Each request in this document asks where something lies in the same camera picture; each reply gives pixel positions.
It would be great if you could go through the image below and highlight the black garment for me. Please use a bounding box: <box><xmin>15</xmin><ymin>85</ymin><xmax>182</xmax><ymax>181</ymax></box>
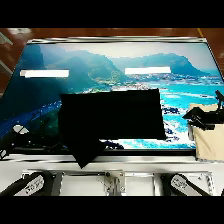
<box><xmin>57</xmin><ymin>87</ymin><xmax>167</xmax><ymax>170</ymax></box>

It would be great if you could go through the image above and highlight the silver frame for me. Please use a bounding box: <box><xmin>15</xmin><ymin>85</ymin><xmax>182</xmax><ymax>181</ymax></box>
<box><xmin>0</xmin><ymin>35</ymin><xmax>224</xmax><ymax>197</ymax></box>

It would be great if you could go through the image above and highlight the beige garment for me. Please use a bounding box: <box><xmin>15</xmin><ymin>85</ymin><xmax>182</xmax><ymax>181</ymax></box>
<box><xmin>187</xmin><ymin>102</ymin><xmax>224</xmax><ymax>163</ymax></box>

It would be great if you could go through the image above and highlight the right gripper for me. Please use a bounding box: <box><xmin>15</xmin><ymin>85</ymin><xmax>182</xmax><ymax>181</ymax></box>
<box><xmin>182</xmin><ymin>107</ymin><xmax>208</xmax><ymax>131</ymax></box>

